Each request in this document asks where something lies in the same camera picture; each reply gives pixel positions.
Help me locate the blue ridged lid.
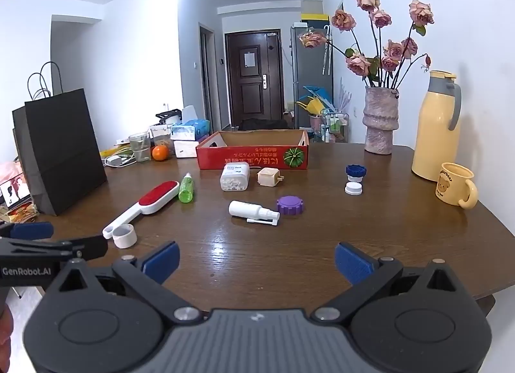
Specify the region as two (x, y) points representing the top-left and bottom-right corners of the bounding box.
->
(345, 164), (367, 184)

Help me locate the bunch of dried pink roses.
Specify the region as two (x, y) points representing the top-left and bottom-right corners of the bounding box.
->
(299, 0), (435, 90)

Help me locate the yellow bear mug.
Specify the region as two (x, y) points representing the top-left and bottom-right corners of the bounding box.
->
(434, 162), (480, 210)

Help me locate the blue tissue pack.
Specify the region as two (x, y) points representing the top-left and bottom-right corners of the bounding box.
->
(171, 106), (211, 141)

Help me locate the red and white lint brush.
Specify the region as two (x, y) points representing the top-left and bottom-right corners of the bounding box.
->
(102, 181), (180, 240)

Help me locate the clear food jar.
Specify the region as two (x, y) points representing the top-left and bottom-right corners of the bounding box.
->
(152, 126), (176, 155)

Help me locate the yellow thermos jug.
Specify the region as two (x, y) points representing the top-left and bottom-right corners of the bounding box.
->
(411, 70), (463, 182)

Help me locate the grey refrigerator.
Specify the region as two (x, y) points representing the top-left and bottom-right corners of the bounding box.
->
(290, 21), (334, 137)

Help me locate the white round cap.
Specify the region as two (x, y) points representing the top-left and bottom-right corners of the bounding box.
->
(112, 224), (138, 248)

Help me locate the red cardboard box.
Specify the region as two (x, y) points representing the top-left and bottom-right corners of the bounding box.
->
(196, 129), (310, 172)

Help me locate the blue plastic dustpan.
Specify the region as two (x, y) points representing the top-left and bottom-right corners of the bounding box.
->
(303, 84), (333, 110)

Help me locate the purple ridged lid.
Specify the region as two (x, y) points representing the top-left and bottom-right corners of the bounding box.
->
(276, 195), (305, 216)

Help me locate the white clear plastic container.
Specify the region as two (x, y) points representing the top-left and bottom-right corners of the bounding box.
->
(220, 163), (250, 192)

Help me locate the black paper bag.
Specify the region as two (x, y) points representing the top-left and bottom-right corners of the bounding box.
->
(12, 61), (108, 217)

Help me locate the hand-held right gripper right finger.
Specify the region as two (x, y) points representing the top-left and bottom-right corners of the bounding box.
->
(311, 242), (470, 326)

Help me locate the clear drinking glass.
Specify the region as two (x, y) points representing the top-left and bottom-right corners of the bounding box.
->
(128, 132), (152, 163)

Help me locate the small beige square box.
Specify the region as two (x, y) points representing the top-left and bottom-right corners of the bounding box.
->
(257, 167), (285, 188)

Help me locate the purple tissue pack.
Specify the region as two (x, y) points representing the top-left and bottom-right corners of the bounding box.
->
(174, 140), (202, 159)

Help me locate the pink plastic bag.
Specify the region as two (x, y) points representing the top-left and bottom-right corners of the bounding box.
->
(0, 161), (22, 181)

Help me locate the white folded umbrella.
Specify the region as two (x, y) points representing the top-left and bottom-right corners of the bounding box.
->
(322, 24), (333, 76)

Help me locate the purple wall decoration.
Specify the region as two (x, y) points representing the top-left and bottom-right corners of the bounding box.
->
(337, 77), (353, 110)

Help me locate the metal rolling cart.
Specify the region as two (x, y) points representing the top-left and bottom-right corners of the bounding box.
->
(320, 109), (349, 144)

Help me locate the white charger with cable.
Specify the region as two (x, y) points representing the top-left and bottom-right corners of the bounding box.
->
(104, 148), (135, 167)

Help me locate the pink stone vase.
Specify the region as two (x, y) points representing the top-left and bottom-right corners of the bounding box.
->
(362, 86), (399, 155)

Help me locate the yellow watering can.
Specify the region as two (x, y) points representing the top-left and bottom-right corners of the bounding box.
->
(296, 97), (325, 116)

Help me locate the black folding chair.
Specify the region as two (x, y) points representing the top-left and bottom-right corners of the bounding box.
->
(239, 117), (289, 131)

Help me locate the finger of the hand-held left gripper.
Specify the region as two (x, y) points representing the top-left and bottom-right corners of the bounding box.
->
(0, 235), (109, 260)
(0, 222), (54, 240)

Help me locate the photo card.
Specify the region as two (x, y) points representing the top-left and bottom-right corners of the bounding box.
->
(0, 173), (31, 207)

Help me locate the green spray bottle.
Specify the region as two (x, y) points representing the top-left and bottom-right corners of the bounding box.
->
(178, 172), (194, 203)

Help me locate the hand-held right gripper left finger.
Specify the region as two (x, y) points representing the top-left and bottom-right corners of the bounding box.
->
(47, 241), (202, 326)

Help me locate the white nasal spray bottle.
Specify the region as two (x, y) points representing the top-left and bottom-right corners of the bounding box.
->
(228, 200), (281, 228)

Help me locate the dark brown entrance door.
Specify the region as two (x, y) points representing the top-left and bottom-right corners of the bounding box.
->
(224, 29), (283, 129)

